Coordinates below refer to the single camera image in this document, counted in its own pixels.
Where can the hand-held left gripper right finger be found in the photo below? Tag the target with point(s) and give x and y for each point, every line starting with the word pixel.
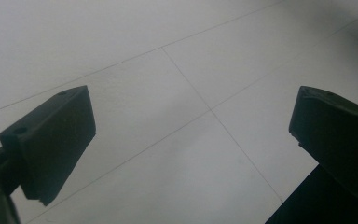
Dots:
pixel 337 137

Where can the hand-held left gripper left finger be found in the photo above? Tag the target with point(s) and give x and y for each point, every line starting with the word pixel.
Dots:
pixel 49 141

